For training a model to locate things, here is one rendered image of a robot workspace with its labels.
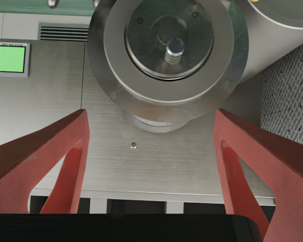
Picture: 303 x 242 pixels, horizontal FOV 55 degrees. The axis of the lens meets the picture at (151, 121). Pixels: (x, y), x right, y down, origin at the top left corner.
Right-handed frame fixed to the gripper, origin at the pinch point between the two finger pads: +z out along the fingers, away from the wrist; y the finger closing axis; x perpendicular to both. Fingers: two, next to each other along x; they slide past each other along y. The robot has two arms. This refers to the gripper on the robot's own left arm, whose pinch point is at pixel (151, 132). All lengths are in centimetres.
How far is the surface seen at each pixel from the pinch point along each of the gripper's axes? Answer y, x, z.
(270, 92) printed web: -19.1, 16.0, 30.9
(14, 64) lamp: 28, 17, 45
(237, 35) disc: -7.8, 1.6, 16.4
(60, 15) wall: 93, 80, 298
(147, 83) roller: 0.3, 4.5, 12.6
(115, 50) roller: 3.1, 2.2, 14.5
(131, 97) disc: 1.8, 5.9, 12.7
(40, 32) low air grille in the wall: 113, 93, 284
